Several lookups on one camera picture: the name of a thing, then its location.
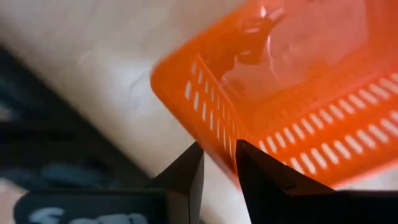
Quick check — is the orange plastic basket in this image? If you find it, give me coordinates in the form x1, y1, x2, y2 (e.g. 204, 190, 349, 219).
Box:
149, 0, 398, 191

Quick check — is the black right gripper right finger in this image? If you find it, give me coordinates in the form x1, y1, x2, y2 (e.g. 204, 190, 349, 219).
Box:
235, 139, 398, 224

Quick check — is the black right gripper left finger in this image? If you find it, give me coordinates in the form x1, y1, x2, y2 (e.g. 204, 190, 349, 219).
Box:
14, 141, 205, 224

